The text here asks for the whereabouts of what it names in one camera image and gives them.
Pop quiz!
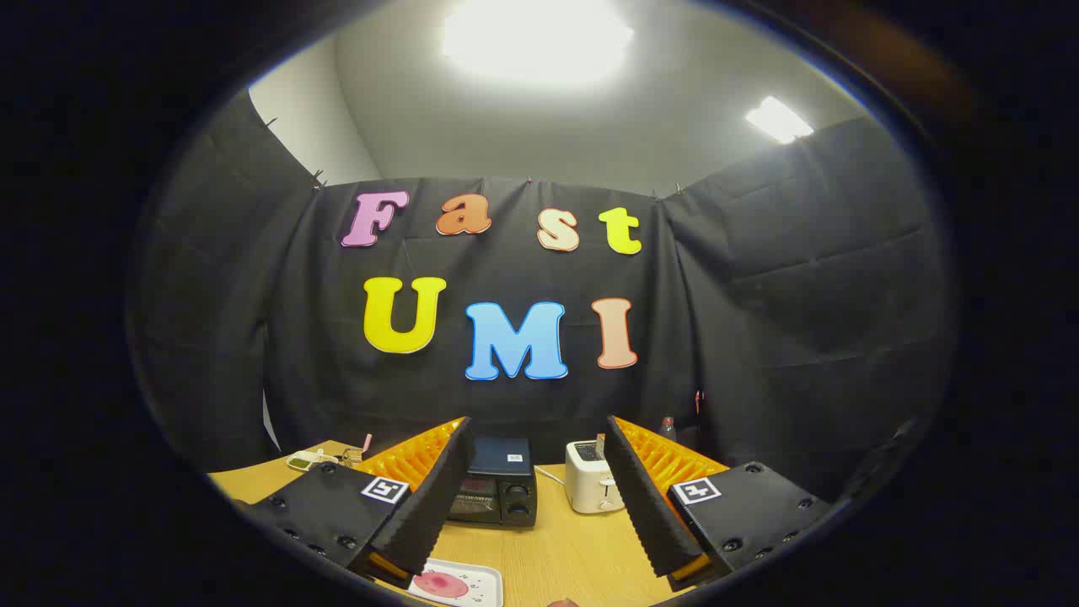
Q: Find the large ceiling light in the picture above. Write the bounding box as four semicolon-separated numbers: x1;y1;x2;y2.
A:
443;0;635;85

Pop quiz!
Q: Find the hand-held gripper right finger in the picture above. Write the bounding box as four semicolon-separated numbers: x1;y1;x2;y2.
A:
604;416;844;591

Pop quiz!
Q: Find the black toaster oven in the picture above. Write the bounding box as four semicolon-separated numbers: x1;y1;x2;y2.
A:
447;436;539;529

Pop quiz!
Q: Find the white square plate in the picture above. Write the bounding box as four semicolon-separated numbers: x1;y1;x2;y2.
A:
407;558;504;607

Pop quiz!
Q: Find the black backdrop cloth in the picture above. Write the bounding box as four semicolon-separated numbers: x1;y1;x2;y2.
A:
126;89;958;507

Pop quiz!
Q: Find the white pop-up toaster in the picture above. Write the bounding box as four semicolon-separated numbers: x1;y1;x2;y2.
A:
565;439;626;514

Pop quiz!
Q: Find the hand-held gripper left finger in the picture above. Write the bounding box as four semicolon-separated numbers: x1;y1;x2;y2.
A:
244;416;475;591

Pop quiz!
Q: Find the pink round ham slice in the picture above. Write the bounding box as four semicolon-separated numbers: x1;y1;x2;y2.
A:
413;571;470;599

